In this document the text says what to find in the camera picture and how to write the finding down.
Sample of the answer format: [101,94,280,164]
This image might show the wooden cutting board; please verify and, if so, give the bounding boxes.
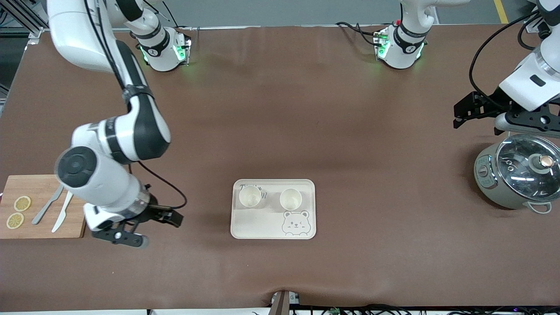
[0,175,87,239]

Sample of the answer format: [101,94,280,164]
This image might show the cream tray with bear print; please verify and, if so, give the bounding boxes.
[231,178,316,240]

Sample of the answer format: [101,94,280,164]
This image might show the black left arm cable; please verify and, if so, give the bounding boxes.
[469,11,547,110]

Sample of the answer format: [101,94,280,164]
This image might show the black base cable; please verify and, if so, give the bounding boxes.
[336,21,381,46]

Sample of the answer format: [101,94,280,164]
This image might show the white plastic knife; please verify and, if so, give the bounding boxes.
[52,190,74,233]

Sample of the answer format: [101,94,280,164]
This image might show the grey-green electric pot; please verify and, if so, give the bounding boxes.
[474,127,560,215]

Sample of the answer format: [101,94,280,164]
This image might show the silver aluminium frame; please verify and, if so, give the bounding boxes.
[524,0,547,33]

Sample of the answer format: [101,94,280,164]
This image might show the grey metal bracket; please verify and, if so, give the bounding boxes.
[270,290,301,315]

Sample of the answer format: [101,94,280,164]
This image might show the glass pot lid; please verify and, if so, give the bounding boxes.
[496,134,560,203]

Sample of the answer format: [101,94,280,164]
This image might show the dark metal frame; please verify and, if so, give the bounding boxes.
[0,0,48,44]

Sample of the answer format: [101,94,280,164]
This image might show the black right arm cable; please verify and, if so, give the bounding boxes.
[85,0,188,210]

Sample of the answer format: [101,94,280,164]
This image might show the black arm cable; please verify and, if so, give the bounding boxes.
[85,0,188,210]
[469,11,547,110]

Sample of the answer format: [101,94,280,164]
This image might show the white IKEA cup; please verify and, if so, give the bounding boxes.
[238,186,263,209]
[279,188,303,211]

